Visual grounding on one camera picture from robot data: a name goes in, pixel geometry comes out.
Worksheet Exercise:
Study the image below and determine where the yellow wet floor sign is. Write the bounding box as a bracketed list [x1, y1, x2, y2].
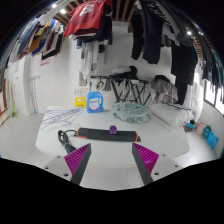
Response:
[75, 97, 86, 107]

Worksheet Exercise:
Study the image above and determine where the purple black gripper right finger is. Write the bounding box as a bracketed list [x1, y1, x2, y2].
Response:
[132, 143, 159, 185]

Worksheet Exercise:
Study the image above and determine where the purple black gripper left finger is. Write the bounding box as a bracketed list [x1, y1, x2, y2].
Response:
[64, 144, 92, 185]

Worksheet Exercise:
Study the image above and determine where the round basket of clothespins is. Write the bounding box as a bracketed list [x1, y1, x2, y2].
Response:
[112, 102, 149, 124]

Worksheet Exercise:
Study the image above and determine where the purple charger plug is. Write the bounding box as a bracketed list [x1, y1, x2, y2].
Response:
[109, 125, 117, 135]

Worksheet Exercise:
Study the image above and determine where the red hanging t-shirt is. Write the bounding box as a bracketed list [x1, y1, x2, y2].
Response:
[63, 0, 112, 37]

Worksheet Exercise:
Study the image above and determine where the dark hanging jacket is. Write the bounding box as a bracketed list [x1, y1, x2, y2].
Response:
[130, 0, 164, 64]

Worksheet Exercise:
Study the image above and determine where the blue detergent bottle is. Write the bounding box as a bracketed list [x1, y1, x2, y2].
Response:
[87, 92, 103, 113]

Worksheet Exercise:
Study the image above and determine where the grey garment on rack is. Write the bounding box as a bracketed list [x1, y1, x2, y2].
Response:
[150, 75, 178, 103]

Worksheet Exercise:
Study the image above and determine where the black ironing rack stand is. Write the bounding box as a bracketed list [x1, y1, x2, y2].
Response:
[91, 76, 151, 106]

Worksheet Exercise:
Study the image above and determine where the black power cable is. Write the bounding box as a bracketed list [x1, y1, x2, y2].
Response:
[57, 129, 79, 155]

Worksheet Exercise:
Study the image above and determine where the white folded pillow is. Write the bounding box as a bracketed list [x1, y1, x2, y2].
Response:
[150, 104, 194, 127]

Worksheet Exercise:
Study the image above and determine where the teal bucket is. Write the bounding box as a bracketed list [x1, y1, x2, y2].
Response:
[202, 125, 211, 139]

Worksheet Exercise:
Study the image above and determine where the black orange power strip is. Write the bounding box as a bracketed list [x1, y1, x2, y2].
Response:
[77, 127, 141, 142]

